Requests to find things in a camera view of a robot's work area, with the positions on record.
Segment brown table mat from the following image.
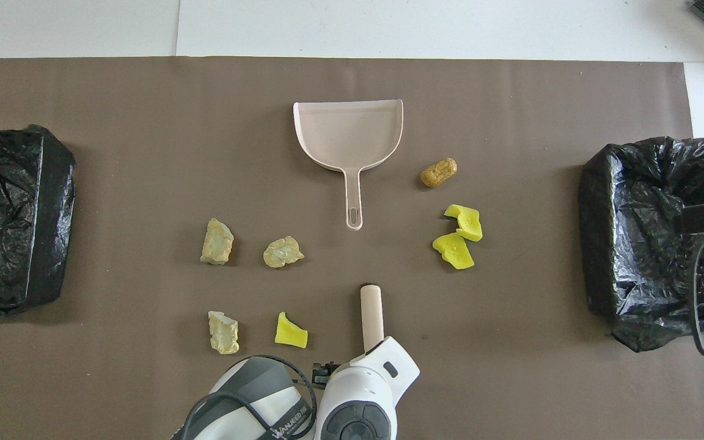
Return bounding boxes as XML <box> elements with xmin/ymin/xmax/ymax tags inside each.
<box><xmin>0</xmin><ymin>57</ymin><xmax>704</xmax><ymax>440</ymax></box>

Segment beige brush black bristles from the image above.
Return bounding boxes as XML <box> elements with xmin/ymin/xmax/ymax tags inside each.
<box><xmin>360</xmin><ymin>284</ymin><xmax>385</xmax><ymax>354</ymax></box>

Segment pink plastic dustpan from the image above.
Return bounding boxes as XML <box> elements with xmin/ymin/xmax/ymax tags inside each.
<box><xmin>293</xmin><ymin>99</ymin><xmax>404</xmax><ymax>231</ymax></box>

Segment flat taut black bag bin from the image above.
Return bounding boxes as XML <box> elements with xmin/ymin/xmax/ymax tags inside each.
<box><xmin>0</xmin><ymin>125</ymin><xmax>77</xmax><ymax>316</ymax></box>

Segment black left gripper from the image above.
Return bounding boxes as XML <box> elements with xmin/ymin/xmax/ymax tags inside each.
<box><xmin>312</xmin><ymin>361</ymin><xmax>344</xmax><ymax>387</ymax></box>

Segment pale yellowish foam chunk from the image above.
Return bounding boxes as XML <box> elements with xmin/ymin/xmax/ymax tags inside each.
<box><xmin>200</xmin><ymin>218</ymin><xmax>235</xmax><ymax>266</ymax></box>
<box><xmin>263</xmin><ymin>236</ymin><xmax>305</xmax><ymax>269</ymax></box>
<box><xmin>208</xmin><ymin>310</ymin><xmax>240</xmax><ymax>355</ymax></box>

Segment yellow sponge piece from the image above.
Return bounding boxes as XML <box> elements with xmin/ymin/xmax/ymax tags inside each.
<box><xmin>432</xmin><ymin>232</ymin><xmax>475</xmax><ymax>270</ymax></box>
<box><xmin>444</xmin><ymin>204</ymin><xmax>483</xmax><ymax>243</ymax></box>
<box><xmin>274</xmin><ymin>312</ymin><xmax>309</xmax><ymax>350</ymax></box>

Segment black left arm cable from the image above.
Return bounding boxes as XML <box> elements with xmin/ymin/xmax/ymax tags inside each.
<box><xmin>172</xmin><ymin>354</ymin><xmax>328</xmax><ymax>440</ymax></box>

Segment brown sponge chunk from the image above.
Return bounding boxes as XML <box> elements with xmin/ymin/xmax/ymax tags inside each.
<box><xmin>420</xmin><ymin>158</ymin><xmax>458</xmax><ymax>189</ymax></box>

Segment crumpled open black bag bin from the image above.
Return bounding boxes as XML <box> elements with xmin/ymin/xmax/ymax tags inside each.
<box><xmin>577</xmin><ymin>136</ymin><xmax>704</xmax><ymax>353</ymax></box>

